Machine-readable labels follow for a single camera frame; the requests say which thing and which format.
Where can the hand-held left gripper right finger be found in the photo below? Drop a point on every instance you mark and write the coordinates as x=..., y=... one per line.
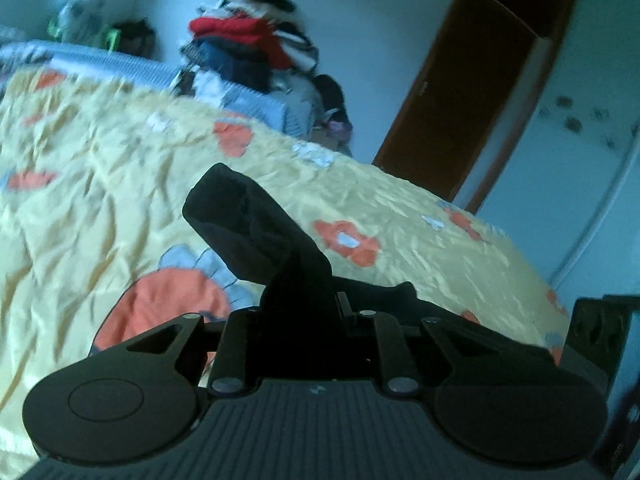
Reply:
x=392, y=345

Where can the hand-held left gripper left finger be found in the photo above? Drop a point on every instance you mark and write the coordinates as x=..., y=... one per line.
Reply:
x=235, y=340

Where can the black pants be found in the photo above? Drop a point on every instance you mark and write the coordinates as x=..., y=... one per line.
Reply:
x=260, y=230

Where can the white wardrobe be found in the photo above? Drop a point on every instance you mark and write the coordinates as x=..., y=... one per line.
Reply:
x=575, y=160

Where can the yellow flower printed blanket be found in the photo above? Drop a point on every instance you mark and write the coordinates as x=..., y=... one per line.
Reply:
x=100, y=185

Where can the pile of clothes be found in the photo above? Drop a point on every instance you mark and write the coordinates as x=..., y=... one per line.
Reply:
x=300, y=90

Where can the brown wooden door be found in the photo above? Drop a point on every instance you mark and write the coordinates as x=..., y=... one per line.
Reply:
x=450, y=85

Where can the light blue ribbed mattress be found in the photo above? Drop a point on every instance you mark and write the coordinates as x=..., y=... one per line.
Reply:
x=100, y=62

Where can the red jacket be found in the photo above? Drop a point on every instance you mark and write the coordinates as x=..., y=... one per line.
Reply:
x=235, y=30

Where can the dark bag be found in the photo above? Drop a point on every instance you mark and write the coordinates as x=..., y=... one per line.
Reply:
x=135, y=35

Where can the green plastic chair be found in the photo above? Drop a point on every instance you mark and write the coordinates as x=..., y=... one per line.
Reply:
x=114, y=37

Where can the patterned pillow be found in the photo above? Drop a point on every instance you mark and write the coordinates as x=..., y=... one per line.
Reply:
x=80, y=17

